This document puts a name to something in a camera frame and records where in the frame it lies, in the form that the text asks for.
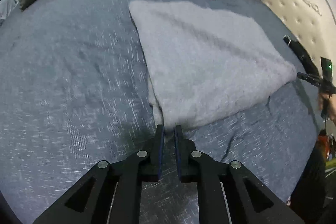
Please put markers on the cream tufted headboard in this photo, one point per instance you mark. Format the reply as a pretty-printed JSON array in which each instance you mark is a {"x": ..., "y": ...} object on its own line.
[{"x": 288, "y": 3}]

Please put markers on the person's right hand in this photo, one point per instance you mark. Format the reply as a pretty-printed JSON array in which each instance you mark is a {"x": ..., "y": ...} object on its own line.
[{"x": 332, "y": 112}]

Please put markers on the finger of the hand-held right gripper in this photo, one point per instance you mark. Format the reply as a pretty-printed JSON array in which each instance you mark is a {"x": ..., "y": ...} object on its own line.
[{"x": 309, "y": 79}]

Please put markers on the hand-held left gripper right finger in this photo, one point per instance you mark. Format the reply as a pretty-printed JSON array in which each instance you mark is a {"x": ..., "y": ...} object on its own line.
[{"x": 178, "y": 155}]

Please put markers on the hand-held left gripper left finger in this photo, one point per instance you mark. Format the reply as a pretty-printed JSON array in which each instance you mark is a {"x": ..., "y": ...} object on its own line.
[{"x": 160, "y": 155}]

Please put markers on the light grey blanket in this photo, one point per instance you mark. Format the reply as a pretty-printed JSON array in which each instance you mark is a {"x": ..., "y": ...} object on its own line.
[{"x": 8, "y": 8}]

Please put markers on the person's black-clothed body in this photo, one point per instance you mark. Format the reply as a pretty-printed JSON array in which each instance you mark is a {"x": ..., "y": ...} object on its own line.
[{"x": 307, "y": 187}]

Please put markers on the grey knit sweater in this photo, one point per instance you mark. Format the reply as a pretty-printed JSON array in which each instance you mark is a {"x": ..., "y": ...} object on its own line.
[{"x": 204, "y": 56}]

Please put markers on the blue bed sheet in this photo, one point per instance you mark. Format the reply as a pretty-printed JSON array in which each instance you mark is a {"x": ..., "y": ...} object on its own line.
[{"x": 65, "y": 82}]

